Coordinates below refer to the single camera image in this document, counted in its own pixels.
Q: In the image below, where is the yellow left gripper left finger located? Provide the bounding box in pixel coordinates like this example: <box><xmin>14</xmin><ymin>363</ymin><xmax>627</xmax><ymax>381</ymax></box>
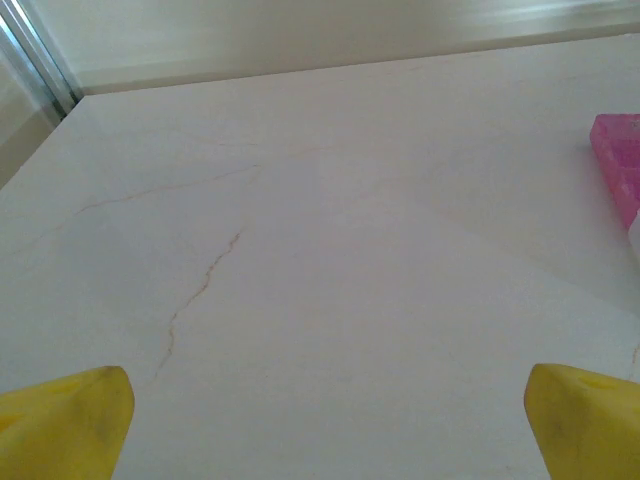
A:
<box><xmin>0</xmin><ymin>366</ymin><xmax>135</xmax><ymax>480</ymax></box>

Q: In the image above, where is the aluminium frame post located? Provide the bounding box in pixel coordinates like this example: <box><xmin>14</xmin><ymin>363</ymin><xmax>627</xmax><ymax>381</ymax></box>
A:
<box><xmin>0</xmin><ymin>0</ymin><xmax>84</xmax><ymax>124</ymax></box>

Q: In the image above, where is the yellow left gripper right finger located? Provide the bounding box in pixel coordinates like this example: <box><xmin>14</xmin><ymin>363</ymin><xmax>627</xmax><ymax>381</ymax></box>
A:
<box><xmin>523</xmin><ymin>363</ymin><xmax>640</xmax><ymax>480</ymax></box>

